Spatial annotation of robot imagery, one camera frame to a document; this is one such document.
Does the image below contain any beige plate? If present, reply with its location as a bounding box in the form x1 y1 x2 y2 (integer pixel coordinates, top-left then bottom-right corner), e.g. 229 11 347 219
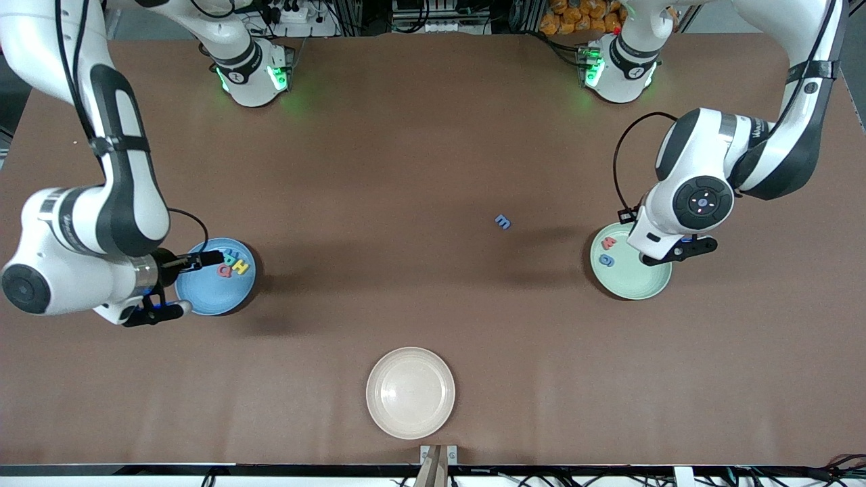
366 347 455 440

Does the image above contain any white power strip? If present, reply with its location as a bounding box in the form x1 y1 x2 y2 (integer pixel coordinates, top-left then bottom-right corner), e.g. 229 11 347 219
264 3 339 38

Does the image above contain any blue plate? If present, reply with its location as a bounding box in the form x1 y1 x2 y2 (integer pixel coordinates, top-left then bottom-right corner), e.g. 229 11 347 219
175 237 257 317

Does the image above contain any black cable bundle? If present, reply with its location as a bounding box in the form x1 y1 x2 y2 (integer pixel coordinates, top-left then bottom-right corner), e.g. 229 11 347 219
727 453 866 487

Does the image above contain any orange packets pile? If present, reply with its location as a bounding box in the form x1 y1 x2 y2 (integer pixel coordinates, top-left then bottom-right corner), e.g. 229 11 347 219
539 0 626 36

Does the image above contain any green plate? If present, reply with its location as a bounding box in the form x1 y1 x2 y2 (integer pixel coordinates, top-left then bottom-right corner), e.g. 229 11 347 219
590 222 673 300

